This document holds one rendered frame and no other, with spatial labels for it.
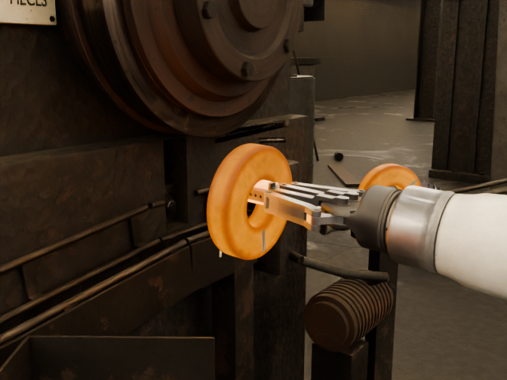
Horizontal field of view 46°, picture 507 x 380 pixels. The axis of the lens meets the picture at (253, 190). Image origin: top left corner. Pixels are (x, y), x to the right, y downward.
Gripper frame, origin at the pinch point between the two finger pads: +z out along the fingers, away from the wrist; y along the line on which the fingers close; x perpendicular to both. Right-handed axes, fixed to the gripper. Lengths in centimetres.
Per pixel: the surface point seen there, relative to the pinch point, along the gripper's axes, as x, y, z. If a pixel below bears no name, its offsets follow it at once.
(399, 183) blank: -11, 60, 3
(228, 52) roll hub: 17.2, 9.3, 12.2
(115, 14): 21.8, -4.9, 20.9
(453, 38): 23, 425, 114
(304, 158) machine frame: -9, 62, 29
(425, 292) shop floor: -86, 179, 33
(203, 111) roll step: 7.6, 11.0, 18.4
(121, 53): 16.7, -4.2, 20.6
